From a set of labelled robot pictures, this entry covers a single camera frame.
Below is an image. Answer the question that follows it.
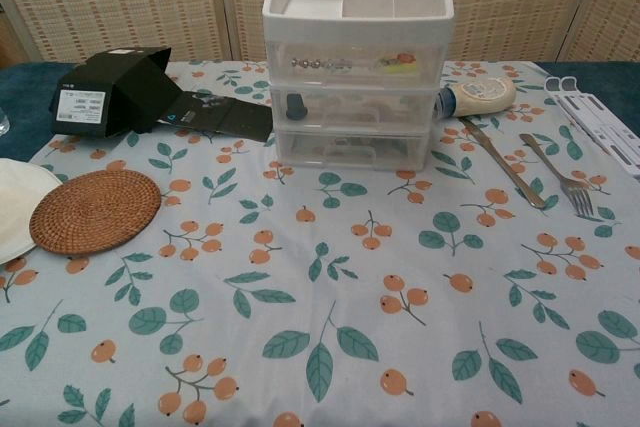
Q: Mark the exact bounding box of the steel fork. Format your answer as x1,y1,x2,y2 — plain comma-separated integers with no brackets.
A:
518,132,595,217

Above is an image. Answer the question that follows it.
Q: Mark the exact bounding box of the steel table knife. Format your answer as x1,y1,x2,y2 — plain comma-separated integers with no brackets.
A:
460,116,549,209

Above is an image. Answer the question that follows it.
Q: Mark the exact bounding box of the white plastic drawer organizer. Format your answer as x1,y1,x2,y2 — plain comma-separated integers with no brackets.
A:
261,0,457,169

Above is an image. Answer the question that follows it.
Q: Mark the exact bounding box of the string of silver beads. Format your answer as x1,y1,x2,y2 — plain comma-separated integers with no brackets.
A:
288,57,351,72

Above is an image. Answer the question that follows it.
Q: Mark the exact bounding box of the black cardboard box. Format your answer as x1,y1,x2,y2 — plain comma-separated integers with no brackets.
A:
49,46,182,139

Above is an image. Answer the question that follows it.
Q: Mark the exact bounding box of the fruit and leaf print tablecloth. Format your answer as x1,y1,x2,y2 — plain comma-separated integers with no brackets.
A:
0,59,640,427

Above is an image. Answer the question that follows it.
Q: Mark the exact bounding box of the white folding stand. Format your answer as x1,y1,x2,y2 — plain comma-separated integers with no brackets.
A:
544,75,640,172

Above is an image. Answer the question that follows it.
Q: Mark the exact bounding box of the white round plate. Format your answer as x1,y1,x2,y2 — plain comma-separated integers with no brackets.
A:
0,157,64,266

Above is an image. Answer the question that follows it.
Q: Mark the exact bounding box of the black flat packaging sleeve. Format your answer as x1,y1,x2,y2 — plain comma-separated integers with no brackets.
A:
157,89,274,143

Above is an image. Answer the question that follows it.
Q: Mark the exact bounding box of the colourful small trinket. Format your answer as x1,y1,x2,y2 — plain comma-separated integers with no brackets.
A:
372,52,419,73

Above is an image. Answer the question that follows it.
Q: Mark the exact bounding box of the cream mayonnaise squeeze bottle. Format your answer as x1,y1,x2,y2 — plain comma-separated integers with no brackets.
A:
433,75,517,119

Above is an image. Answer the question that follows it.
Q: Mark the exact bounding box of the clear plastic container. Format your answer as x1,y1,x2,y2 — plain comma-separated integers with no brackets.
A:
273,125,434,169

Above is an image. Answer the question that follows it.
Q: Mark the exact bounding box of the brown woven rattan coaster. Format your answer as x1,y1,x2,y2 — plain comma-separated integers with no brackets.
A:
28,169,163,255

